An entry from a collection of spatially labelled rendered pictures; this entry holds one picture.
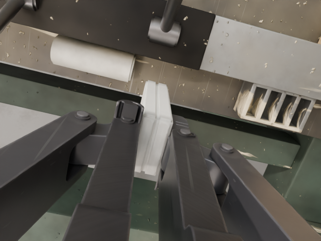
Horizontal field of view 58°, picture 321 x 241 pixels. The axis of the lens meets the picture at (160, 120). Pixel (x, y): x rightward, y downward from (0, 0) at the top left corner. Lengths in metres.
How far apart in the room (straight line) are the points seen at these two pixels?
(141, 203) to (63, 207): 0.10
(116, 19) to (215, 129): 0.21
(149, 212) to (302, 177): 0.22
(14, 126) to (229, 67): 2.63
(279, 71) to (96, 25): 0.17
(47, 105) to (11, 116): 2.40
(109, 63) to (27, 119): 2.56
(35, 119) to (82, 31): 2.59
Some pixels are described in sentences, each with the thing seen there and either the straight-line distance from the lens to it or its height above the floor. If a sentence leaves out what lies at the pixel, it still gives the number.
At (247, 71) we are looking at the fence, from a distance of 0.29.
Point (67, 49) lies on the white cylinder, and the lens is 0.30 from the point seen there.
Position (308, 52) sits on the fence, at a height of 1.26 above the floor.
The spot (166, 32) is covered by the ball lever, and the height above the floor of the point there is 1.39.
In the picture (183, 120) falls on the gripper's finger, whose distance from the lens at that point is 0.16.
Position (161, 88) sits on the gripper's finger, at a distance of 0.18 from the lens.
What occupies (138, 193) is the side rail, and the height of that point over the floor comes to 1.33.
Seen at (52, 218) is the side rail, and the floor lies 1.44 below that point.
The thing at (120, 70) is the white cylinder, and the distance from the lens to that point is 0.29.
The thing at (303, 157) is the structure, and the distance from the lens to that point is 0.45.
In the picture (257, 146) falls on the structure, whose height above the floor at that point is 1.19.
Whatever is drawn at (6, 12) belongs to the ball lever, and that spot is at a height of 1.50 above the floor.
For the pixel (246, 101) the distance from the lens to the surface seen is 0.31.
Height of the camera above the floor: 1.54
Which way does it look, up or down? 37 degrees down
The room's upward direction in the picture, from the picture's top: 90 degrees counter-clockwise
